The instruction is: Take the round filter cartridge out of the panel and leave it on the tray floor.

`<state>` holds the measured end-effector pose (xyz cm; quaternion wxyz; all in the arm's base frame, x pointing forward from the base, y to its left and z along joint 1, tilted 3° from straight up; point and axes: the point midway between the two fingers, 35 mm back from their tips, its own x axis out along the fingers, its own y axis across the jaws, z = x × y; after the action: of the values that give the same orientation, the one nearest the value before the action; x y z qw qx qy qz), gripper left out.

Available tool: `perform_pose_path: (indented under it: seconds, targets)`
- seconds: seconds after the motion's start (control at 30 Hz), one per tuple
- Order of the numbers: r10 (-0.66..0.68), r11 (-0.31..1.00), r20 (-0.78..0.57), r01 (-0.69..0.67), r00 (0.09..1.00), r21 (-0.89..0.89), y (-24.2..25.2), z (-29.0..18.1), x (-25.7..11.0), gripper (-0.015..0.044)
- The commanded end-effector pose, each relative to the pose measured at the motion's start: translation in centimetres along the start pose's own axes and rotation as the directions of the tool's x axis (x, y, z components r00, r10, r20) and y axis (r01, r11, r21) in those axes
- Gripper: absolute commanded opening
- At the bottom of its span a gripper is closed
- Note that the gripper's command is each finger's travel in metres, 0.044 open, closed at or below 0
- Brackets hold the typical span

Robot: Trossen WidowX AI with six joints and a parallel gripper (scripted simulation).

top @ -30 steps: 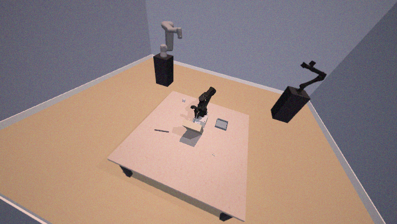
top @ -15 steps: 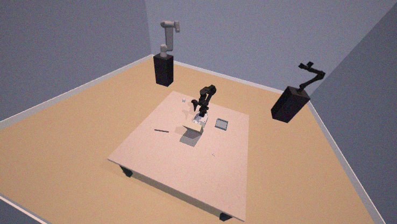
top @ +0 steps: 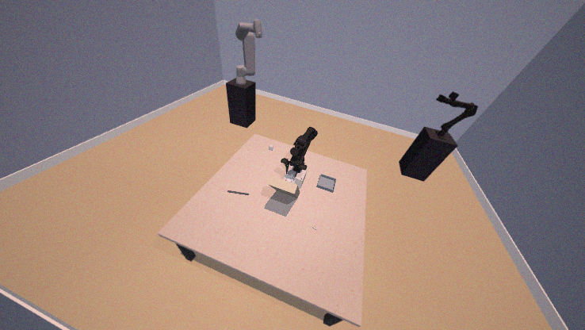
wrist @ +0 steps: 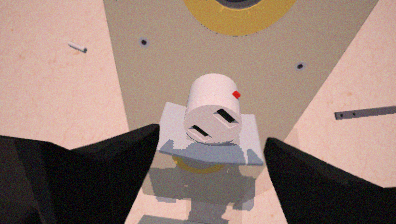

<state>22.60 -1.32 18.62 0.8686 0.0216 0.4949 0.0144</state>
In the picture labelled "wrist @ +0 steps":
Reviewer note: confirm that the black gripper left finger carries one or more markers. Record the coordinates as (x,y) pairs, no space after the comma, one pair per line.
(92,184)

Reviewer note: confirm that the grey flat bar with two small pins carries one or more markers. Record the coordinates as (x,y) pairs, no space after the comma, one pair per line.
(365,112)

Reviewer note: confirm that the beige service panel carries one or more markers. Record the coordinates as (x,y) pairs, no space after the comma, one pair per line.
(278,53)

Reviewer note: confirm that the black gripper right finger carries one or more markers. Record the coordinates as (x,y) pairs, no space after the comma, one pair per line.
(311,191)

